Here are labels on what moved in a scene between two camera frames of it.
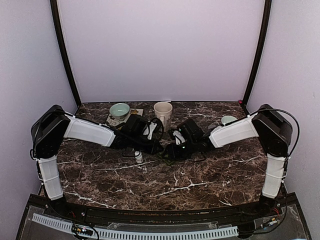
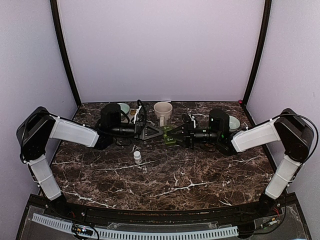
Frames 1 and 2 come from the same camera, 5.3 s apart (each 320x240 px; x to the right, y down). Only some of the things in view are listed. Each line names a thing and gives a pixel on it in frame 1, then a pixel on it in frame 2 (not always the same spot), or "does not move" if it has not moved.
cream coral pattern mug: [163, 110] does not move
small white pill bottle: [138, 157] does not move
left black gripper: [151, 150] → [139, 132]
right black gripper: [174, 153] → [187, 141]
